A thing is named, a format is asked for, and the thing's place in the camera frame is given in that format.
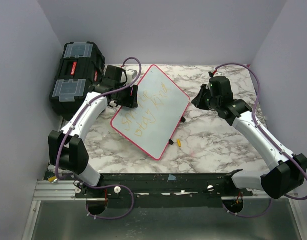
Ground pink framed whiteboard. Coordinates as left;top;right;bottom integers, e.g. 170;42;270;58
110;64;191;160

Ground yellow marker cap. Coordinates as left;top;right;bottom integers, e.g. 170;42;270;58
177;138;182;147

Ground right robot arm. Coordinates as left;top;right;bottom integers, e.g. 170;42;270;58
192;76;307;200

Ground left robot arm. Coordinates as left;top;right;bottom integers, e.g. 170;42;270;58
48;65;141;198

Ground black whiteboard clip far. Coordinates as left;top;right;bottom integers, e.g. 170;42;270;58
180;116;186;123

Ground black toolbox clear lids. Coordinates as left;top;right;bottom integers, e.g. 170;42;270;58
49;41;106;121

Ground blue tape piece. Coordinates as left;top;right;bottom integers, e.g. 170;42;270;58
168;174;177;181

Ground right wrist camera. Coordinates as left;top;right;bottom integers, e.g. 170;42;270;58
208;69;223;78

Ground black mounting rail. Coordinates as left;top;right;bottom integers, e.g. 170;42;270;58
61;172;257;211

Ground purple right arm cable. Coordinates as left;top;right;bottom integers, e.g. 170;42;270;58
213;62;307;218

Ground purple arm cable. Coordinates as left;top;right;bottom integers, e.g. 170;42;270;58
54;57;142;221
213;62;307;218

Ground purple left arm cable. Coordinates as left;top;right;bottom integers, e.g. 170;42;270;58
54;57;142;221

